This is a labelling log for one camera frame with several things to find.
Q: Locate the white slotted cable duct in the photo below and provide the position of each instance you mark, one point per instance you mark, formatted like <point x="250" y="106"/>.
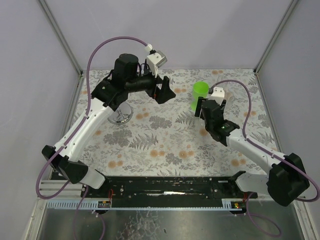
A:
<point x="155" y="203"/>

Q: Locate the floral patterned table mat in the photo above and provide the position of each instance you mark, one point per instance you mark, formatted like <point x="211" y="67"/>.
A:
<point x="163" y="139"/>

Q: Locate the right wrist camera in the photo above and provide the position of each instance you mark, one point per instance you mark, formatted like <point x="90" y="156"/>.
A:
<point x="218" y="94"/>

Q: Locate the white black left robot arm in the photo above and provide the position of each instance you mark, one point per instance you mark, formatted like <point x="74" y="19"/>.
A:
<point x="104" y="100"/>

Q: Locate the chrome wine glass rack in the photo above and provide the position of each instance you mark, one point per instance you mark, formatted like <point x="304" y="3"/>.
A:
<point x="122" y="115"/>

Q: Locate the aluminium frame left post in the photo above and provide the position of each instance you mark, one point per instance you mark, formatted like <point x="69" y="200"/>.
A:
<point x="60" y="36"/>

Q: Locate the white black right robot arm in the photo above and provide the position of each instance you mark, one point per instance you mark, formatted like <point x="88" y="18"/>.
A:
<point x="284" y="179"/>

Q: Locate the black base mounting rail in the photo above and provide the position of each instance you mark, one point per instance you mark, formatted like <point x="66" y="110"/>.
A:
<point x="131" y="187"/>

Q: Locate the aluminium frame right post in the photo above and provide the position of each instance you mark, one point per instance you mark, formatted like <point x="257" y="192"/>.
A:
<point x="280" y="27"/>

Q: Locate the aluminium front frame rail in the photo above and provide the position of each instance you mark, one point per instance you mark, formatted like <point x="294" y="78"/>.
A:
<point x="50" y="187"/>

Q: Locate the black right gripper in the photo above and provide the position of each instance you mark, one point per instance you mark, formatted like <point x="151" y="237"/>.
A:
<point x="208" y="110"/>

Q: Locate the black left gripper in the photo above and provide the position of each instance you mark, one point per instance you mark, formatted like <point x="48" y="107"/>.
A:
<point x="158" y="88"/>

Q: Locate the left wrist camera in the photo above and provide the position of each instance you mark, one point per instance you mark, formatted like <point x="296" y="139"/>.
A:
<point x="155" y="59"/>

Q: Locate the green plastic wine glass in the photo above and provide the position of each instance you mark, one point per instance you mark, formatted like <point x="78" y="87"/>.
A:
<point x="200" y="89"/>

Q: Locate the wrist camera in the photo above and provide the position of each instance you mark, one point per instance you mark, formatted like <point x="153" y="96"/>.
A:
<point x="155" y="59"/>
<point x="218" y="94"/>

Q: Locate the aluminium frame post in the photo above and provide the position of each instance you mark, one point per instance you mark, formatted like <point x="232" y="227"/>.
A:
<point x="60" y="36"/>
<point x="280" y="27"/>

